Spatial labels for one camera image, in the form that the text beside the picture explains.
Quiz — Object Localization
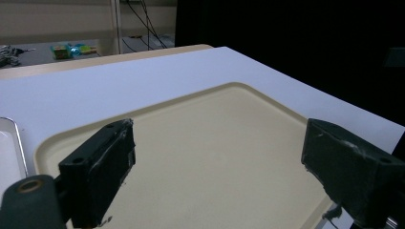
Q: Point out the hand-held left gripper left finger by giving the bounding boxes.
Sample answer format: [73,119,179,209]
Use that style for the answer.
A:
[57,118,137,229]

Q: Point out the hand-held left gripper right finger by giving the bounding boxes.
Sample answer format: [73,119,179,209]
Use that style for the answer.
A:
[301,117,405,229]

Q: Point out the white table mat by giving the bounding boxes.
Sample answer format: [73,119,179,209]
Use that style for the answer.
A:
[0,46,405,229]

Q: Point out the colourful toy pile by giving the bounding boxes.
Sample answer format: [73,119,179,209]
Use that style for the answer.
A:
[50,43,98,60]

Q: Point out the beige plastic tray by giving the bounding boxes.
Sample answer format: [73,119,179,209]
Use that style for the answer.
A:
[33,81,335,229]

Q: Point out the black hanging cables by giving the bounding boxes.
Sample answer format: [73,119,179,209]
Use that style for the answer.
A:
[121,0,168,53]

